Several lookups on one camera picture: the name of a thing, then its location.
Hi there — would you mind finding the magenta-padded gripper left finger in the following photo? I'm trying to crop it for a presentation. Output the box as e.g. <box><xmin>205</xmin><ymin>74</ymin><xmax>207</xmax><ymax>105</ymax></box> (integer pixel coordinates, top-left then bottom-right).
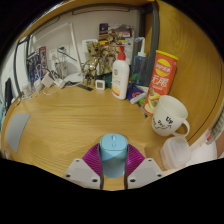
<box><xmin>63</xmin><ymin>143</ymin><xmax>105</xmax><ymax>190</ymax></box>

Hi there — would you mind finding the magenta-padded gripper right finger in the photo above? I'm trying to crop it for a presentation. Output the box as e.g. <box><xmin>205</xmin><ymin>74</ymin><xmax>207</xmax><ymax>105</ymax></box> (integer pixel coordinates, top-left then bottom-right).
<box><xmin>123</xmin><ymin>143</ymin><xmax>164</xmax><ymax>190</ymax></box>

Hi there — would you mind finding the light blue computer mouse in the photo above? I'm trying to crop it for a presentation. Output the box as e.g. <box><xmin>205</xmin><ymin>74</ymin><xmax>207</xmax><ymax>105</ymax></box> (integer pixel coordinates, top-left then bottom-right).
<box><xmin>99</xmin><ymin>133</ymin><xmax>129</xmax><ymax>179</ymax></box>

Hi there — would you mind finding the clear plastic food container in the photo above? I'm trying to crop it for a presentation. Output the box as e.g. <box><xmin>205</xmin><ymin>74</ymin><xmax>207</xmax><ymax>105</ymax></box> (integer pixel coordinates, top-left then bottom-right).
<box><xmin>159</xmin><ymin>135</ymin><xmax>192</xmax><ymax>171</ymax></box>

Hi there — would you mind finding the white mug with face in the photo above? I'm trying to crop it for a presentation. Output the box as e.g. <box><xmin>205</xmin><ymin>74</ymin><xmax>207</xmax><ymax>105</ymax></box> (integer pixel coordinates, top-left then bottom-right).
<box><xmin>151</xmin><ymin>94</ymin><xmax>191</xmax><ymax>138</ymax></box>

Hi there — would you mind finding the blue snack packet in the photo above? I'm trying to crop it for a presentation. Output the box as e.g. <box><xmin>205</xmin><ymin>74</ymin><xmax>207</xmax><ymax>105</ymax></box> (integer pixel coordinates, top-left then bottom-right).
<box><xmin>126</xmin><ymin>83</ymin><xmax>148</xmax><ymax>105</ymax></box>

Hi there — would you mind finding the small white desk clock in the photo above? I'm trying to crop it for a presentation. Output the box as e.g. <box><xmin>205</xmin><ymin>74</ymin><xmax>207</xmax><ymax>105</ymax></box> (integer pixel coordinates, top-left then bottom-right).
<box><xmin>95</xmin><ymin>79</ymin><xmax>106</xmax><ymax>91</ymax></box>

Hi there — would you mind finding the red chips can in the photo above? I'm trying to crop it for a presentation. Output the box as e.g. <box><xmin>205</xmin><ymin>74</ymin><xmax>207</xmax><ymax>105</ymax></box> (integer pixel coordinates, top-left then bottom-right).
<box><xmin>143</xmin><ymin>49</ymin><xmax>179</xmax><ymax>117</ymax></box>

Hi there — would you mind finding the white charger block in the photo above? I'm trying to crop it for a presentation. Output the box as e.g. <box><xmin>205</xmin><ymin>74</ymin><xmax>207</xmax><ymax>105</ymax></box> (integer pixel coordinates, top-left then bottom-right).
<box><xmin>40</xmin><ymin>73</ymin><xmax>56</xmax><ymax>89</ymax></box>

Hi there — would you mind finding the white lotion pump bottle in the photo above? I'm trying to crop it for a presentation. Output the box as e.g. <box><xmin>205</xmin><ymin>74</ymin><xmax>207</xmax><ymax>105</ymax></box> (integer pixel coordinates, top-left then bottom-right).
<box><xmin>111</xmin><ymin>49</ymin><xmax>130</xmax><ymax>100</ymax></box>

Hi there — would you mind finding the glass jar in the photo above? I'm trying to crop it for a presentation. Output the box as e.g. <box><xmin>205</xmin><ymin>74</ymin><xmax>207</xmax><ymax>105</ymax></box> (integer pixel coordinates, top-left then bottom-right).
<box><xmin>54</xmin><ymin>56</ymin><xmax>68</xmax><ymax>80</ymax></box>

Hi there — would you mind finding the white desk lamp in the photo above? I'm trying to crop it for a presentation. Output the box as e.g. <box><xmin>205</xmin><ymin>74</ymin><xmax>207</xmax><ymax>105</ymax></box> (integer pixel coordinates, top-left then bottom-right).
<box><xmin>61</xmin><ymin>22</ymin><xmax>85</xmax><ymax>84</ymax></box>

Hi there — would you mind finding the clear spray bottle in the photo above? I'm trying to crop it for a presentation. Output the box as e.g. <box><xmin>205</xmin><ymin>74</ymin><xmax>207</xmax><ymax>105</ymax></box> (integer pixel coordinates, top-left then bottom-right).
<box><xmin>130</xmin><ymin>36</ymin><xmax>148</xmax><ymax>86</ymax></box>

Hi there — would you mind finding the dark backpack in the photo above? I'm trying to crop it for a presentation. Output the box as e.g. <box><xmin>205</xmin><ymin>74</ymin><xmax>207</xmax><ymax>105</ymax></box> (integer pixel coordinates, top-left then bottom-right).
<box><xmin>3</xmin><ymin>78</ymin><xmax>14</xmax><ymax>105</ymax></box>

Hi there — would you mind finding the beige robot model figure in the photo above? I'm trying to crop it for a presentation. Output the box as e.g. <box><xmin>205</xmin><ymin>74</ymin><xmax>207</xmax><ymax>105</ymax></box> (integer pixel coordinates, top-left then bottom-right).
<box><xmin>81</xmin><ymin>41</ymin><xmax>114</xmax><ymax>88</ymax></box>

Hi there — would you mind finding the colourful printed box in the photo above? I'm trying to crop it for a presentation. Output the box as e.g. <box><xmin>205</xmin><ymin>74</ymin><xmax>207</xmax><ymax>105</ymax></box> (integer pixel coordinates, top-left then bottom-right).
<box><xmin>98</xmin><ymin>22</ymin><xmax>135</xmax><ymax>68</ymax></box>

